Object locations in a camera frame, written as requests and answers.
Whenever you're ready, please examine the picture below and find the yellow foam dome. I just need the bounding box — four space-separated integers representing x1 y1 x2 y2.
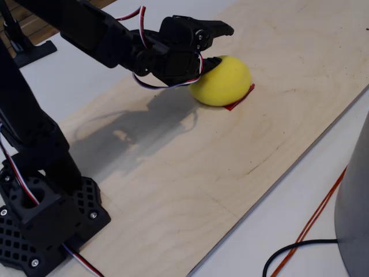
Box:
189 54 253 106

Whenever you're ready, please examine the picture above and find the red square marker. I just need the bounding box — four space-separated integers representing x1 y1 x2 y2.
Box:
223 83 256 111

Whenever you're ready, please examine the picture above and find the light plywood board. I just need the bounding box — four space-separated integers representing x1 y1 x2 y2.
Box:
43 0 369 277

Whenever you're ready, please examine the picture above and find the black stand base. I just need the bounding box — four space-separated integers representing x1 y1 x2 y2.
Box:
0 0 58 69

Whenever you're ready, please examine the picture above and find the grey round container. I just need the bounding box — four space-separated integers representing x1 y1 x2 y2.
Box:
334 111 369 277

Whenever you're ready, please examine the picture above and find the red white black servo lead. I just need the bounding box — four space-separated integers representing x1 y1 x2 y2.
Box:
62 244 104 277

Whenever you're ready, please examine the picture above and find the gripper servo cable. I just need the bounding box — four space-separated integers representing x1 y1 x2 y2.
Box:
132 51 205 89

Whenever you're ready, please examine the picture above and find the wrist servo cable loop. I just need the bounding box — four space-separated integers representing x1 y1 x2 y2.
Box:
115 5 150 49

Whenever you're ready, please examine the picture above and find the lower arm servo cable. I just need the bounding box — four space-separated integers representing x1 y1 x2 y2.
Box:
0 123 40 206

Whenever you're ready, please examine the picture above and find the thin orange wire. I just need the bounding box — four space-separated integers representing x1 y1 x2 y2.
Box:
269 166 348 277
276 173 348 277

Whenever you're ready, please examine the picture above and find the thin black cable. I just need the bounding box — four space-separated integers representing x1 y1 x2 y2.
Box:
262 238 340 277

